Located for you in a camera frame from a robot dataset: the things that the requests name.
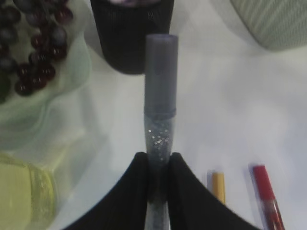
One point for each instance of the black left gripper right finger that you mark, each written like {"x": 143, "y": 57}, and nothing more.
{"x": 191, "y": 206}

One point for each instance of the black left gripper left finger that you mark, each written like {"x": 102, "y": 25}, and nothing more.
{"x": 124, "y": 207}

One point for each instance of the gold glitter pen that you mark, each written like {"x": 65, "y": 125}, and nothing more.
{"x": 218, "y": 186}

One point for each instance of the yellow tea bottle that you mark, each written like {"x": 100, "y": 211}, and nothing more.
{"x": 27, "y": 196}

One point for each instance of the silver glitter pen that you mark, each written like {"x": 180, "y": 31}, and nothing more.
{"x": 159, "y": 116}

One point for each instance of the purple artificial grape bunch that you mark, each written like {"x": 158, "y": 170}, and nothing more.
{"x": 49, "y": 44}

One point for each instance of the pink scissors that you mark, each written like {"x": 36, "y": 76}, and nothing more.
{"x": 133, "y": 3}

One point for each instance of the red glitter pen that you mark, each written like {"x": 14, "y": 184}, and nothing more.
{"x": 268, "y": 200}

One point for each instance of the black mesh pen holder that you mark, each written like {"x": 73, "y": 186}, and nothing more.
{"x": 122, "y": 31}

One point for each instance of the green woven plastic basket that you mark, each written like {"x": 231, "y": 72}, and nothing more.
{"x": 275, "y": 24}

